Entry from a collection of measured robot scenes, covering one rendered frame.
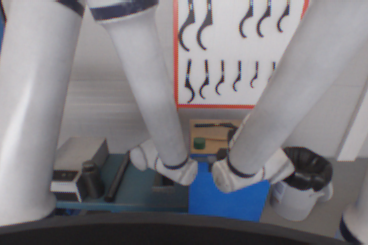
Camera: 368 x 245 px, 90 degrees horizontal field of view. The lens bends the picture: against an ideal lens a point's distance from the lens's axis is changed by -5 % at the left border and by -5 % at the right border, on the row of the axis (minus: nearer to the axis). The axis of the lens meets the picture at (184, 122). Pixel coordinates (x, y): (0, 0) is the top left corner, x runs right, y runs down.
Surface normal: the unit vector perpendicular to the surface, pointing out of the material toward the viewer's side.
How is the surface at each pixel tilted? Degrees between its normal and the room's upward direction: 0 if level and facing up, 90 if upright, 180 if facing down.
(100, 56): 90
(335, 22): 100
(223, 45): 90
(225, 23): 90
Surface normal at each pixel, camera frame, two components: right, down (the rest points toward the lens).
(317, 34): -0.81, 0.33
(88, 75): -0.01, 0.45
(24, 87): 0.44, 0.21
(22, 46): 0.18, 0.15
